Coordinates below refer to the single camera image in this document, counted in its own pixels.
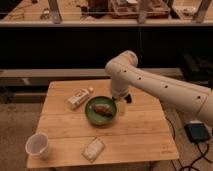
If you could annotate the yellowish gripper end piece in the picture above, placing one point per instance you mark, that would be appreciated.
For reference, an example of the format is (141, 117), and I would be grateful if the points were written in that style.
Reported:
(122, 107)

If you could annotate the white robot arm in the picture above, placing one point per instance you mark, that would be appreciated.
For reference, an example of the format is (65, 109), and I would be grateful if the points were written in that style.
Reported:
(189, 98)

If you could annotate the black smartphone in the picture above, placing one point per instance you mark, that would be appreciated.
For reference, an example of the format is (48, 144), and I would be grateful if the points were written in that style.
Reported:
(128, 99)

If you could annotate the brown food in bowl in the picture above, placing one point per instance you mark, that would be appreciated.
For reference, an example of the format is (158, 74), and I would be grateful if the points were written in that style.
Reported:
(102, 109)

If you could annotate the green bowl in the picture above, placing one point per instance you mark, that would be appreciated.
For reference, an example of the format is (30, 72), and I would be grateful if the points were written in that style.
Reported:
(95, 118)

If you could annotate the wooden table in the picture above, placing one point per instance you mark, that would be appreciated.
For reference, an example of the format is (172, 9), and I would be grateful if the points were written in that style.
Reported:
(141, 134)

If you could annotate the white lying bottle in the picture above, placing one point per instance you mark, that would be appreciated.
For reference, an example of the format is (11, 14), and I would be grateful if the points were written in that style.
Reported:
(79, 97)

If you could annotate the clear packaged snack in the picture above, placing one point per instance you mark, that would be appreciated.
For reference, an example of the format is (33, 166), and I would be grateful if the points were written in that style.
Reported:
(93, 150)

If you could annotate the black power box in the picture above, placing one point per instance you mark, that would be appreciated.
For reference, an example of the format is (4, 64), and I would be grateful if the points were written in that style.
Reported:
(197, 132)

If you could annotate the white paper cup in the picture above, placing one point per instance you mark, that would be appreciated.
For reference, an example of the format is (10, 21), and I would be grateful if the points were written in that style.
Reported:
(37, 146)

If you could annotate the long wooden shelf bench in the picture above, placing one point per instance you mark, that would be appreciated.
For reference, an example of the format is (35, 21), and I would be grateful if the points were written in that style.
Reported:
(105, 13)

